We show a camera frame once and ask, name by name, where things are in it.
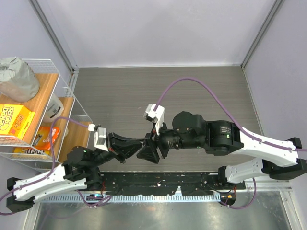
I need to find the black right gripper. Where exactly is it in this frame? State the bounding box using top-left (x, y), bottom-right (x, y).
top-left (137, 120), bottom-right (204, 164)

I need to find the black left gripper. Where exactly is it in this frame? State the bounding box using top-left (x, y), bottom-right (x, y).
top-left (89, 130), bottom-right (144, 169)

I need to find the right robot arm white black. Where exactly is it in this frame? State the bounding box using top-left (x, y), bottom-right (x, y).
top-left (137, 111), bottom-right (307, 189)

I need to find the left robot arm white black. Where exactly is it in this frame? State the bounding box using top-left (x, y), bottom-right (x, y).
top-left (6, 132), bottom-right (144, 213)

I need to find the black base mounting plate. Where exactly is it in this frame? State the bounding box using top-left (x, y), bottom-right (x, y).
top-left (101, 172), bottom-right (246, 196)

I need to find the white pump bottle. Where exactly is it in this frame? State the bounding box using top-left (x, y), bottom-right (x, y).
top-left (44, 94), bottom-right (64, 122)

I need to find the orange snack box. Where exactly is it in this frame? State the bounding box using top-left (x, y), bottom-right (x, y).
top-left (33, 126), bottom-right (60, 150)

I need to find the yellow black candy bag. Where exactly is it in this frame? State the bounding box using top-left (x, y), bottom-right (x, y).
top-left (14, 147), bottom-right (49, 155)

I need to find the yellow snack box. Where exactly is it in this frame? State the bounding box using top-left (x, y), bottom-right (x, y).
top-left (0, 103), bottom-right (35, 139)

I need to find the grey crumpled bag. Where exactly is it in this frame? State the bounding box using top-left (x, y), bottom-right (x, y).
top-left (0, 57), bottom-right (40, 102)

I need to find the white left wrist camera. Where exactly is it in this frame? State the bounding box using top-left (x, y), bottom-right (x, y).
top-left (88, 124), bottom-right (108, 151)

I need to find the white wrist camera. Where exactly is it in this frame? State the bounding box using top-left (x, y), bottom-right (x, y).
top-left (88, 124), bottom-right (108, 151)
top-left (144, 103), bottom-right (165, 136)

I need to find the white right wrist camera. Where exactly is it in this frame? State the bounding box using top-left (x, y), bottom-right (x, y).
top-left (144, 103), bottom-right (165, 136)

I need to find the white wire shelf rack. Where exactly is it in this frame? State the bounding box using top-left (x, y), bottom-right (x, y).
top-left (0, 59), bottom-right (92, 167)

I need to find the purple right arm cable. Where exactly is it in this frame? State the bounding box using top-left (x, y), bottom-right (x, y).
top-left (155, 77), bottom-right (307, 210)

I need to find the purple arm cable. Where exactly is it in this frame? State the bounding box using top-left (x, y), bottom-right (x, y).
top-left (0, 116), bottom-right (113, 215)
top-left (155, 77), bottom-right (307, 210)

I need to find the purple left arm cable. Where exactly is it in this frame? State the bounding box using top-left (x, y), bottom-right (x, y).
top-left (0, 116), bottom-right (113, 215)

